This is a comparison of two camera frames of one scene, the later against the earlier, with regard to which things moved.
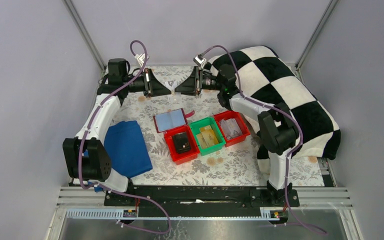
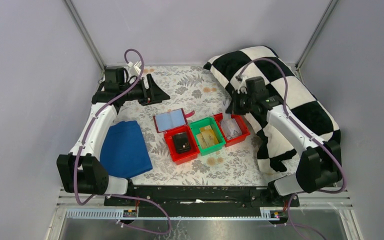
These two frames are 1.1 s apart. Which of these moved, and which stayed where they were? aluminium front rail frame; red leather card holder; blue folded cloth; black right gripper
Moved: black right gripper
Stayed: red leather card holder; aluminium front rail frame; blue folded cloth
